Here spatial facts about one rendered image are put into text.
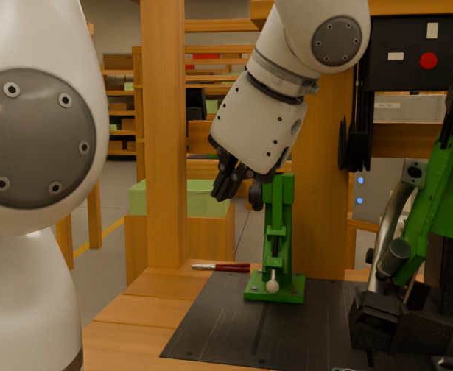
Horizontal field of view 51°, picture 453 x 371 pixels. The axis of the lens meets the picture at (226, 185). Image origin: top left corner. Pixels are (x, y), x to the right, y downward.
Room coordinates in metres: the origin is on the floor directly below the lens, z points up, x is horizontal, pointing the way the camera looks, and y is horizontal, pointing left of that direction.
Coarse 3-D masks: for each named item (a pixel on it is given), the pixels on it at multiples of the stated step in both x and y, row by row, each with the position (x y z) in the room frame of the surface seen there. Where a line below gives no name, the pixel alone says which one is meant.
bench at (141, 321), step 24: (192, 264) 1.25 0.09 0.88; (144, 288) 1.09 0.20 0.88; (168, 288) 1.09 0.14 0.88; (192, 288) 1.09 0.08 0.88; (120, 312) 0.95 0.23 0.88; (144, 312) 0.95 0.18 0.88; (168, 312) 0.95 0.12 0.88; (96, 336) 0.84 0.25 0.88; (120, 336) 0.84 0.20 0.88; (144, 336) 0.84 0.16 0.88; (168, 336) 0.84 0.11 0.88
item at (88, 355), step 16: (96, 352) 0.75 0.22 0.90; (96, 368) 0.70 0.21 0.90; (112, 368) 0.70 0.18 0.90; (128, 368) 0.70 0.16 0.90; (144, 368) 0.70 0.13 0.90; (160, 368) 0.70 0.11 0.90; (176, 368) 0.70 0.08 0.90; (192, 368) 0.70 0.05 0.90; (208, 368) 0.70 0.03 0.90; (224, 368) 0.70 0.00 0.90; (240, 368) 0.70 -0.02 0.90; (256, 368) 0.70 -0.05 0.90
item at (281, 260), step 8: (272, 232) 1.00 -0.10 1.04; (280, 232) 1.00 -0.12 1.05; (288, 240) 1.02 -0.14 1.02; (264, 248) 1.01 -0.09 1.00; (288, 248) 1.00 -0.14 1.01; (264, 256) 1.00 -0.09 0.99; (272, 256) 0.97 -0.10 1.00; (280, 256) 0.99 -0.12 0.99; (288, 256) 1.00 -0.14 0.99; (264, 264) 0.96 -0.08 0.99; (272, 264) 0.95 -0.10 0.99; (280, 264) 0.95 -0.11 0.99; (264, 272) 0.97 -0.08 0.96; (280, 272) 0.96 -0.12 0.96
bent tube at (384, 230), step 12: (408, 168) 0.84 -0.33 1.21; (420, 168) 0.84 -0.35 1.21; (408, 180) 0.82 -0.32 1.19; (420, 180) 0.82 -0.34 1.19; (396, 192) 0.87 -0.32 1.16; (408, 192) 0.85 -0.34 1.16; (396, 204) 0.88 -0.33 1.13; (384, 216) 0.90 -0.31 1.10; (396, 216) 0.89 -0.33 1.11; (384, 228) 0.89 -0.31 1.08; (384, 240) 0.88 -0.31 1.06; (384, 252) 0.86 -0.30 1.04; (372, 264) 0.85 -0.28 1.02; (372, 276) 0.82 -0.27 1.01; (372, 288) 0.80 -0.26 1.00
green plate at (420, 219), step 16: (448, 144) 0.76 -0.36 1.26; (432, 160) 0.82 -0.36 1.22; (448, 160) 0.74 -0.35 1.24; (432, 176) 0.79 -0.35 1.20; (448, 176) 0.74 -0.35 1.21; (432, 192) 0.76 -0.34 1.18; (448, 192) 0.75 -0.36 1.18; (416, 208) 0.82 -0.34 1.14; (432, 208) 0.74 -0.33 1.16; (448, 208) 0.75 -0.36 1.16; (416, 224) 0.78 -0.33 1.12; (432, 224) 0.75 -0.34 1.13; (448, 224) 0.75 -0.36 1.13
